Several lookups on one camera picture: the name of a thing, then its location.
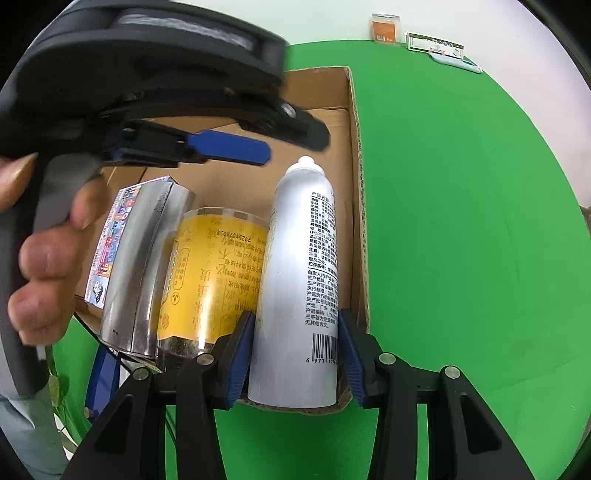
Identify white spray can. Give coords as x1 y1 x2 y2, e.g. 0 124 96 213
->
246 156 341 410

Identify yellow label jar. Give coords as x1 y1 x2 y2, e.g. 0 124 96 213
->
156 208 271 361

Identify green plant leaves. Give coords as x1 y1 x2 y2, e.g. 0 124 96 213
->
45 360 80 455

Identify silver foil packet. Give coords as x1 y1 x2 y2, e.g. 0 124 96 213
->
98 179 198 361

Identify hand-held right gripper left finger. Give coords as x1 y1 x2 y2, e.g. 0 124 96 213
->
60 311 256 480

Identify orange packet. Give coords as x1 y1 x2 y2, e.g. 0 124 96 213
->
371 13 401 45

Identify person's grey clothing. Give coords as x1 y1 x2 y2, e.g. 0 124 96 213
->
0 382 68 480

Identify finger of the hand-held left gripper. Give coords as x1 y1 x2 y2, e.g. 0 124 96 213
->
233 99 331 151
99 121 271 168

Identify person's left hand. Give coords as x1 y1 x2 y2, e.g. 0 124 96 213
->
0 154 108 347

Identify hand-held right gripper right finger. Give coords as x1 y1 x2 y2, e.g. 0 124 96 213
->
339 309 532 480

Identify white and green small box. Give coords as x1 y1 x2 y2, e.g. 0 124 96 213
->
405 31 465 59

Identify large cardboard box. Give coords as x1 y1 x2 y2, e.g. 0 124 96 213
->
74 66 371 415

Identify colourful printed box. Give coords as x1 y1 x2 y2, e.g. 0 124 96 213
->
84 175 180 311

